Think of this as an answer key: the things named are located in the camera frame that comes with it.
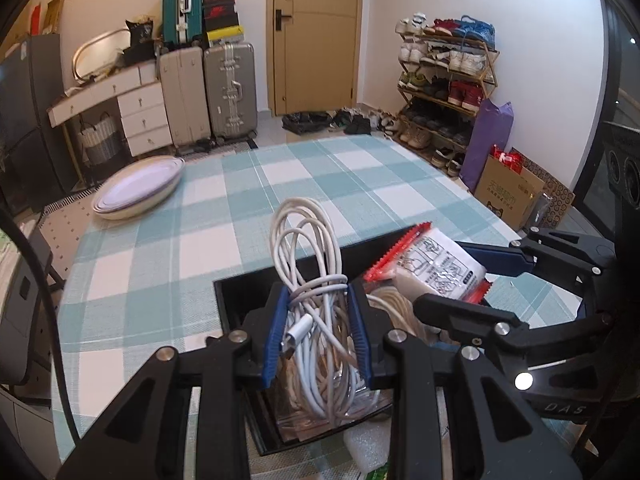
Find oval white plate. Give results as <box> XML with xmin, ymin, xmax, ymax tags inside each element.
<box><xmin>91</xmin><ymin>156</ymin><xmax>186</xmax><ymax>222</ymax></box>

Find scattered loose shoes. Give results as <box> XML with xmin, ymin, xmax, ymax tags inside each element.
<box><xmin>330</xmin><ymin>107</ymin><xmax>401</xmax><ymax>136</ymax></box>

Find red snack bags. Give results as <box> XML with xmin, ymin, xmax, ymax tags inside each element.
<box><xmin>490</xmin><ymin>145</ymin><xmax>523</xmax><ymax>176</ymax></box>

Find white foam sheet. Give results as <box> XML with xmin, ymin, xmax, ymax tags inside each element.
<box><xmin>344</xmin><ymin>417</ymin><xmax>396</xmax><ymax>478</ymax></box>

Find bagged white rope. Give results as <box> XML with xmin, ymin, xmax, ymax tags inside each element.
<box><xmin>272</xmin><ymin>282</ymin><xmax>441</xmax><ymax>433</ymax></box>

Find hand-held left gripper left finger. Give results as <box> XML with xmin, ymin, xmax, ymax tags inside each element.
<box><xmin>55</xmin><ymin>282</ymin><xmax>291</xmax><ymax>480</ymax></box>

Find grey refrigerator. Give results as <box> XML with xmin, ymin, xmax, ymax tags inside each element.
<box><xmin>0</xmin><ymin>35</ymin><xmax>81</xmax><ymax>216</ymax></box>

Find black yellow shoe box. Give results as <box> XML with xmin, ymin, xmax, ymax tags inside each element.
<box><xmin>205</xmin><ymin>25</ymin><xmax>246</xmax><ymax>46</ymax></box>

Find beige suitcase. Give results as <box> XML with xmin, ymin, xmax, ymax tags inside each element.
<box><xmin>159</xmin><ymin>47</ymin><xmax>212</xmax><ymax>148</ymax></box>

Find red-edged white packet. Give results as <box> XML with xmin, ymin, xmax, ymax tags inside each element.
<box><xmin>362</xmin><ymin>222</ymin><xmax>493</xmax><ymax>306</ymax></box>

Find dotted white floor mat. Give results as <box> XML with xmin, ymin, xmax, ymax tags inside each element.
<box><xmin>37</xmin><ymin>195</ymin><xmax>98</xmax><ymax>286</ymax></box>

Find patterned paper bag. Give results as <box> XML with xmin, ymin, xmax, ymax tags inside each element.
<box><xmin>510</xmin><ymin>147</ymin><xmax>576</xmax><ymax>228</ymax></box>

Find bamboo shoe rack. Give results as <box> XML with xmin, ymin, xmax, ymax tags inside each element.
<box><xmin>395</xmin><ymin>30</ymin><xmax>501</xmax><ymax>176</ymax></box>

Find printed cardboard box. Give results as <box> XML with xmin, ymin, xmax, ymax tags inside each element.
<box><xmin>480</xmin><ymin>152</ymin><xmax>546</xmax><ymax>231</ymax></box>

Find teal suitcase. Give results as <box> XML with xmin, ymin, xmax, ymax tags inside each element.
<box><xmin>162</xmin><ymin>0</ymin><xmax>206</xmax><ymax>46</ymax></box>

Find woven basket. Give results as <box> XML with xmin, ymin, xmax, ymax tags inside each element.
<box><xmin>80</xmin><ymin>112</ymin><xmax>126</xmax><ymax>166</ymax></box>

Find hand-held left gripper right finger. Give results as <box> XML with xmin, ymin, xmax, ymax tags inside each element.
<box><xmin>347</xmin><ymin>280</ymin><xmax>586</xmax><ymax>480</ymax></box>

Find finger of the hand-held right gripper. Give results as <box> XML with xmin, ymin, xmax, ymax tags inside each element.
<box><xmin>414</xmin><ymin>294</ymin><xmax>613</xmax><ymax>370</ymax></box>
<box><xmin>457</xmin><ymin>227</ymin><xmax>618</xmax><ymax>291</ymax></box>

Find silver suitcase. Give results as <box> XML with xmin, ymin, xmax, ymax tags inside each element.
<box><xmin>202</xmin><ymin>41</ymin><xmax>258</xmax><ymax>142</ymax></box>

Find oval mirror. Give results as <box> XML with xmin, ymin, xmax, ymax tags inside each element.
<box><xmin>72</xmin><ymin>30</ymin><xmax>133</xmax><ymax>83</ymax></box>

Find shoe rack with shoes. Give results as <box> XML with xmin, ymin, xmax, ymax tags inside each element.
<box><xmin>395</xmin><ymin>14</ymin><xmax>498</xmax><ymax>177</ymax></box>

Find small cardboard box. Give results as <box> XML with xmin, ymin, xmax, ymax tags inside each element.
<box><xmin>46</xmin><ymin>0</ymin><xmax>66</xmax><ymax>36</ymax></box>

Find striped floor mat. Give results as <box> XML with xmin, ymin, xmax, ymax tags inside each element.
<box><xmin>175</xmin><ymin>139</ymin><xmax>258</xmax><ymax>158</ymax></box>

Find purple bag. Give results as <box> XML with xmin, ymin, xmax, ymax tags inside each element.
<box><xmin>460</xmin><ymin>100</ymin><xmax>515</xmax><ymax>193</ymax></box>

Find beige door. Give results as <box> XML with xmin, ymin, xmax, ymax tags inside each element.
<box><xmin>266</xmin><ymin>0</ymin><xmax>363</xmax><ymax>117</ymax></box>

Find teal checked tablecloth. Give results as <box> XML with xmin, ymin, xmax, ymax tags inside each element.
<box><xmin>50</xmin><ymin>135</ymin><xmax>601</xmax><ymax>480</ymax></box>

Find black cardboard box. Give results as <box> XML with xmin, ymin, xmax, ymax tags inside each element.
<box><xmin>212</xmin><ymin>225</ymin><xmax>496</xmax><ymax>458</ymax></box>

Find white dressing table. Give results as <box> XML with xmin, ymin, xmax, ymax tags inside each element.
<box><xmin>47</xmin><ymin>62</ymin><xmax>173</xmax><ymax>158</ymax></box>

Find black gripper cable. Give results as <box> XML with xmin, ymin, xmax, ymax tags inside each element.
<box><xmin>0</xmin><ymin>205</ymin><xmax>81</xmax><ymax>453</ymax></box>

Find white charging cable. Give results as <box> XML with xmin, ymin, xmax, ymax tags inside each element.
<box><xmin>270</xmin><ymin>196</ymin><xmax>396</xmax><ymax>423</ymax></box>

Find black red shoe box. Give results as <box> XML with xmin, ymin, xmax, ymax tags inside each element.
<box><xmin>202</xmin><ymin>4</ymin><xmax>238</xmax><ymax>31</ymax></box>

